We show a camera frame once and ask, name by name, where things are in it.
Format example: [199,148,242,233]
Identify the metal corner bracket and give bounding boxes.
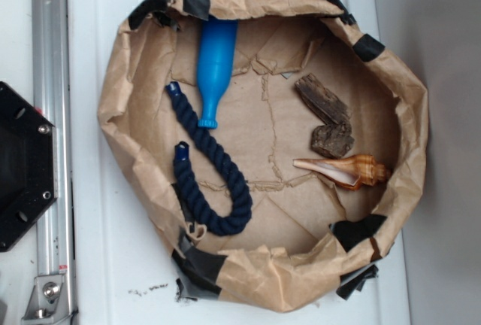
[21,274,73,324]

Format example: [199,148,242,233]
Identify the orange conch seashell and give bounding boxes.
[292,154,392,191]

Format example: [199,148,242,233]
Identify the navy blue twisted rope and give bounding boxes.
[165,80,253,236]

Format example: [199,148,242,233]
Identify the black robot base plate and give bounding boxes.
[1,82,56,253]

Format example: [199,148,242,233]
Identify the aluminium extrusion rail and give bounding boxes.
[32,0,78,324]

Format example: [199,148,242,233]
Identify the white plastic tray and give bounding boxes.
[68,0,410,324]

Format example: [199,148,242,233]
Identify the blue plastic bottle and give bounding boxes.
[196,17,238,129]

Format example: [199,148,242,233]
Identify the dark brown rock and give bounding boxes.
[310,122,355,159]

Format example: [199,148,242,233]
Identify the brown wood bark piece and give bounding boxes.
[295,73,349,126]

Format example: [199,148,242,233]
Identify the brown paper bin liner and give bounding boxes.
[98,0,428,312]

